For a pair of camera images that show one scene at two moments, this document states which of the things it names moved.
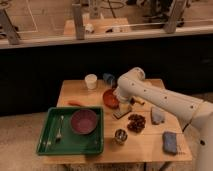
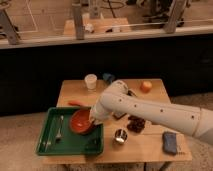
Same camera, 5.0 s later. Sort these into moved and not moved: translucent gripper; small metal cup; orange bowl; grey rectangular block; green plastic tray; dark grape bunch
Moved: orange bowl; translucent gripper
Not moved: small metal cup; grey rectangular block; dark grape bunch; green plastic tray
